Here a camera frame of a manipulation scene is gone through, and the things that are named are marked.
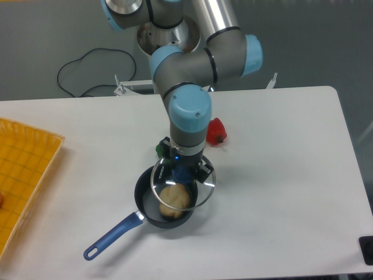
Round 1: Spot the yellow plastic basket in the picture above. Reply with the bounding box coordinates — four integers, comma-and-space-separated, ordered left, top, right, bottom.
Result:
1, 117, 65, 254

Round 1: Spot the dark pot blue handle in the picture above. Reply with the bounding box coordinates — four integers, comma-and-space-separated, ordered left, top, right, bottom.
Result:
83, 167, 193, 261

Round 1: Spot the glass pot lid blue knob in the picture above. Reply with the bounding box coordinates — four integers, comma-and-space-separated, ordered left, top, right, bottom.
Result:
150, 156, 216, 211

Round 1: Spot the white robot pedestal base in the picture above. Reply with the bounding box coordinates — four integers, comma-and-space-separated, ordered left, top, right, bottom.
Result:
113, 14, 277, 96

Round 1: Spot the red bell pepper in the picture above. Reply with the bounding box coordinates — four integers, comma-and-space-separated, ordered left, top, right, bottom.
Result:
206, 118, 227, 146

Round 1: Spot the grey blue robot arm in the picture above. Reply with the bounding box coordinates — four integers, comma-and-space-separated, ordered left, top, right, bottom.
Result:
149, 1, 263, 184

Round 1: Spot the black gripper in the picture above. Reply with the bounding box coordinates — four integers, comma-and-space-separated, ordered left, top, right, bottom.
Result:
160, 136, 213, 183

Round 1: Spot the black floor cable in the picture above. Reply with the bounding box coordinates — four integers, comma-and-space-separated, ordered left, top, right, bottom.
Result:
57, 47, 137, 98

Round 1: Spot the beige bread roll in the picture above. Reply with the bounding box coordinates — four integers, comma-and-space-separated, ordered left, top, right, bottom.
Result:
159, 183, 191, 221

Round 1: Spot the green bell pepper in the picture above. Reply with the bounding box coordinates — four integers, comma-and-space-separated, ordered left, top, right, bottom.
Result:
156, 142, 164, 158

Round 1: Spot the black device at table edge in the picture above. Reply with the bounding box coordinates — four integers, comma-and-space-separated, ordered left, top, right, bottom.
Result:
358, 236, 373, 265

